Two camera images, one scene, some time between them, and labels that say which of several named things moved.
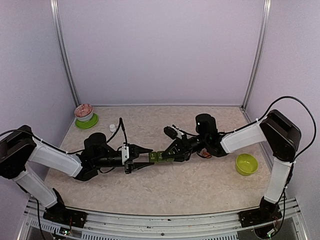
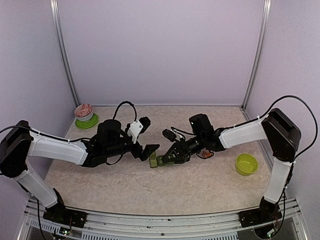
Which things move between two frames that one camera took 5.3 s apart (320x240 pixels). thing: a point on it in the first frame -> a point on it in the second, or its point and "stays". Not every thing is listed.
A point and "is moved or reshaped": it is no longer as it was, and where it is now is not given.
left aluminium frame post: [56, 13] stays
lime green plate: [84, 125] stays
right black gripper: [182, 149] stays
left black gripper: [135, 150] -> [146, 153]
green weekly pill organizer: [159, 156] is moved or reshaped
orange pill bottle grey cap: [205, 153] stays
